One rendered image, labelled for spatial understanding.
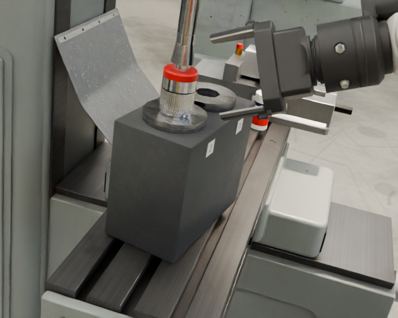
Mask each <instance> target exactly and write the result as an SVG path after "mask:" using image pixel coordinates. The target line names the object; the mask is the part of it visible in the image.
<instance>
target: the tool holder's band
mask: <svg viewBox="0 0 398 318"><path fill-rule="evenodd" d="M198 73H199V72H198V70H197V69H196V68H194V67H192V66H191V67H190V70H189V71H187V72H181V71H176V70H175V69H174V68H173V64H168V65H166V66H164V70H163V75H164V76H165V77H166V78H168V79H170V80H173V81H178V82H183V83H190V82H194V81H196V80H197V79H198Z"/></svg>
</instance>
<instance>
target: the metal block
mask: <svg viewBox="0 0 398 318"><path fill-rule="evenodd" d="M241 75H244V76H249V77H252V78H257V79H260V77H259V71H258V62H257V57H256V47H255V45H251V44H250V45H249V46H248V48H247V49H246V50H245V52H244V59H243V65H242V69H241Z"/></svg>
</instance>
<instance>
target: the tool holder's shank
mask: <svg viewBox="0 0 398 318"><path fill-rule="evenodd" d="M200 1H201V0H181V7H180V12H179V22H178V31H177V36H176V43H175V46H174V50H173V53H172V56H171V62H173V68H174V69H175V70H176V71H181V72H187V71H189V70H190V67H191V66H192V65H194V63H195V36H196V28H197V23H198V15H199V10H200Z"/></svg>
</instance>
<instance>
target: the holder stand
mask: <svg viewBox="0 0 398 318"><path fill-rule="evenodd" d="M159 102H160V97H159V98H157V99H155V100H151V101H149V102H147V103H146V104H145V105H143V106H141V107H139V108H137V109H135V110H133V111H132V112H130V113H128V114H126V115H124V116H122V117H120V118H118V119H116V120H115V121H114V133H113V140H112V155H111V169H110V177H109V191H108V199H107V213H106V227H105V233H106V234H108V235H110V236H113V237H115V238H117V239H119V240H122V241H123V242H126V243H128V244H130V245H133V246H135V247H137V248H139V249H141V250H144V251H145V252H148V253H150V254H152V255H154V256H157V257H159V258H161V259H163V260H165V261H167V262H170V263H175V262H176V261H177V260H178V259H179V258H180V257H181V255H182V254H183V253H184V252H185V251H186V250H187V249H188V248H189V247H190V246H191V245H192V244H193V243H194V242H195V241H196V240H197V239H198V238H199V237H200V236H201V235H202V234H203V233H204V232H205V231H206V230H207V229H208V228H209V227H210V226H211V225H212V224H213V223H214V222H215V221H216V220H217V219H218V218H219V217H220V216H221V215H222V214H223V212H225V210H226V209H227V208H228V207H230V205H231V204H232V203H233V202H235V200H236V196H237V192H238V186H239V181H240V177H241V171H242V167H243V162H244V156H245V153H246V147H247V144H248V138H249V135H250V129H251V123H252V120H253V117H247V118H242V119H233V120H228V121H223V120H222V119H220V114H219V113H222V112H228V111H233V110H239V109H246V108H250V107H255V102H254V101H251V100H247V99H245V98H241V97H238V96H236V94H235V93H234V92H233V91H231V90H230V89H228V88H226V87H223V86H220V85H216V84H213V83H206V82H197V86H196V94H195V102H194V106H193V113H192V115H191V116H189V117H186V118H174V117H169V116H166V115H164V114H162V113H161V112H160V111H159Z"/></svg>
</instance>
